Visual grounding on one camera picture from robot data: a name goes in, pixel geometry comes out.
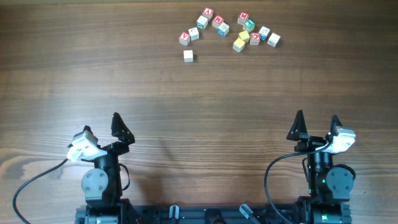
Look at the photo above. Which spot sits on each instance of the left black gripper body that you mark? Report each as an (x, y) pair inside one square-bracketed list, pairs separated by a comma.
[(115, 150)]

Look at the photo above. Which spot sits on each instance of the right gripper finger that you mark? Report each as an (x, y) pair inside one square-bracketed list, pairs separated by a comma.
[(298, 130), (335, 123)]

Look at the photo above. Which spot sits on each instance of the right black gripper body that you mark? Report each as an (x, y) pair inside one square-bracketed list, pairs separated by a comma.
[(313, 142)]

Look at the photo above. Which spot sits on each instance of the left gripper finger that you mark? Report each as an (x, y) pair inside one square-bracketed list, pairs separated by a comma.
[(120, 130), (87, 128)]

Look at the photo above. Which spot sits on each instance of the yellow K letter block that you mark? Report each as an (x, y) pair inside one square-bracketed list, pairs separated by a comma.
[(245, 36)]

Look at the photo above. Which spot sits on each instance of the red V letter block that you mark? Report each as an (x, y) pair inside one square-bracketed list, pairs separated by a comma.
[(184, 38)]

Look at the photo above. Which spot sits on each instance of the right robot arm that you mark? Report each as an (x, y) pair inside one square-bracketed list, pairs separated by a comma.
[(329, 184)]

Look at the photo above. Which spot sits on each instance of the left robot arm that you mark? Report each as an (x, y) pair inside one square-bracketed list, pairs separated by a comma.
[(102, 184)]

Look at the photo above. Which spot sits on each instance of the rightmost plain wooden block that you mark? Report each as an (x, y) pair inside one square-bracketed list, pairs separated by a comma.
[(273, 40)]

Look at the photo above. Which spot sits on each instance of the red Q letter block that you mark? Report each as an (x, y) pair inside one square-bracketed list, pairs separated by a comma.
[(255, 38)]

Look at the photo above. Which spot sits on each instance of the blue sided picture block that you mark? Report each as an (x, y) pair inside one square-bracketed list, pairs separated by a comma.
[(264, 32)]

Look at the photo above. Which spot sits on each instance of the lone plain wooden block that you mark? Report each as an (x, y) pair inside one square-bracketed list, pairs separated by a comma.
[(188, 56)]

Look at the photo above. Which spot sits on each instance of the yellow W letter block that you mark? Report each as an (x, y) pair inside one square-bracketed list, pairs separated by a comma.
[(238, 44)]

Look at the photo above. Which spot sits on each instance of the green E letter block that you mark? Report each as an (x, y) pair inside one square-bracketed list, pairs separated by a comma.
[(249, 25)]

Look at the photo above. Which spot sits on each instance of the plain block beside V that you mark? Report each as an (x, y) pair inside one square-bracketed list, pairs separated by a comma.
[(194, 33)]

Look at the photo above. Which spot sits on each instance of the red M letter block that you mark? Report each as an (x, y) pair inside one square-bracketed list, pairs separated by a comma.
[(242, 18)]

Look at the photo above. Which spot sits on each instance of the blue edged picture block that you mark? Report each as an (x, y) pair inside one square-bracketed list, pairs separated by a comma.
[(223, 29)]

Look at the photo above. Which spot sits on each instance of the red W letter block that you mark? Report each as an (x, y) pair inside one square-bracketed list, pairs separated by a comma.
[(217, 21)]

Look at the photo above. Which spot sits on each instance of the teal edged picture block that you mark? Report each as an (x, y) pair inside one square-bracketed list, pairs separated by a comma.
[(202, 22)]

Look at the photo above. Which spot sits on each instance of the red A letter block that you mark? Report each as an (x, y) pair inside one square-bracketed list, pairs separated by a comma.
[(208, 13)]

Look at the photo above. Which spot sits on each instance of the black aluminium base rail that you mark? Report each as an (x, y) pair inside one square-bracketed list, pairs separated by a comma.
[(214, 214)]

